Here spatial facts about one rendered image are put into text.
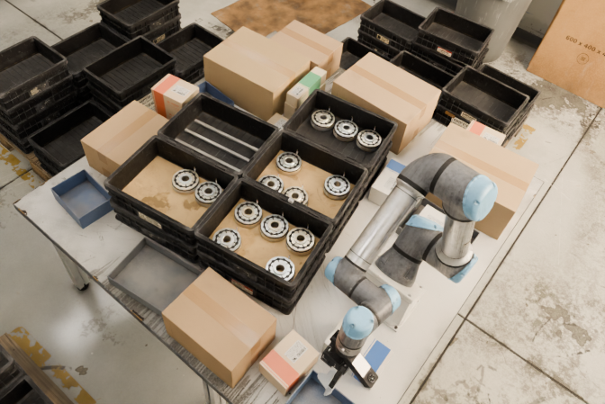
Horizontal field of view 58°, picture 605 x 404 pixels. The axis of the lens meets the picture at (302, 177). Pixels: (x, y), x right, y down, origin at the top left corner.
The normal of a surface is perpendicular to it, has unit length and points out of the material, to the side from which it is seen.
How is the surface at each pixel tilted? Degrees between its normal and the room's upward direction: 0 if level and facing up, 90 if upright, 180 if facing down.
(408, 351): 0
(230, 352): 0
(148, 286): 0
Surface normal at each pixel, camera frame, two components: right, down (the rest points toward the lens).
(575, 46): -0.57, 0.41
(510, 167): 0.08, -0.63
